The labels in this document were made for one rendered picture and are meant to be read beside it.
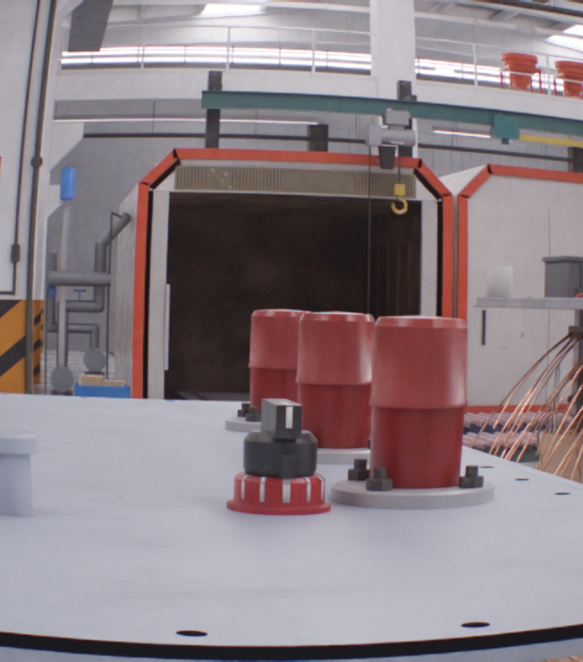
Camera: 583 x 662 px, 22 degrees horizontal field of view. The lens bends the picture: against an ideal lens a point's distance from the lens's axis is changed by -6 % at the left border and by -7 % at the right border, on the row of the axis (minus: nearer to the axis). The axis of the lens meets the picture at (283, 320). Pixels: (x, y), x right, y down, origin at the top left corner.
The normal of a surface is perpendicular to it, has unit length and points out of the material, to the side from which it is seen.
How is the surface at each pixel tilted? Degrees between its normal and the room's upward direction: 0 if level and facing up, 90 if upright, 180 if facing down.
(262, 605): 0
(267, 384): 91
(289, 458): 90
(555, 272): 88
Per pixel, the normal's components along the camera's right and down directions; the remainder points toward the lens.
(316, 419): -0.55, 0.00
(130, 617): 0.03, -1.00
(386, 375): -0.77, -0.04
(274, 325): -0.19, -0.01
